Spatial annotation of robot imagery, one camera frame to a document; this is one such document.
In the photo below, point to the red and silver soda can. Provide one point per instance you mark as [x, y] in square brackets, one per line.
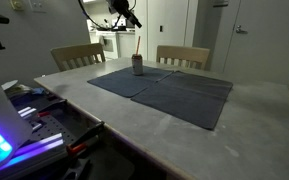
[137, 66]

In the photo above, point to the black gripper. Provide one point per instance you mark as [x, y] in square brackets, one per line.
[122, 6]

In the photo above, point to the light wooden slat-back chair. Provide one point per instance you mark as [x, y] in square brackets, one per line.
[77, 51]
[182, 52]

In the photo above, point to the yellowish wall thermostat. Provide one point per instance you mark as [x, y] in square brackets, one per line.
[17, 4]

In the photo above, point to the silver aluminium rail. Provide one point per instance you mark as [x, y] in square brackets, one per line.
[40, 146]
[25, 111]

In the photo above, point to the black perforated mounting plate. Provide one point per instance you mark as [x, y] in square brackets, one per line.
[55, 128]

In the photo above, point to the white light switch plate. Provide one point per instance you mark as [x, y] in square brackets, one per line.
[38, 5]

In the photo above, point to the dark blue cloth mat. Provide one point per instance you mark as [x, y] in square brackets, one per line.
[117, 83]
[184, 100]

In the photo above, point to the white room door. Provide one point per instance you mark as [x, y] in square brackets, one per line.
[267, 43]

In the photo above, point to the red drinking straw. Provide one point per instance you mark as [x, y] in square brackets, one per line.
[138, 45]

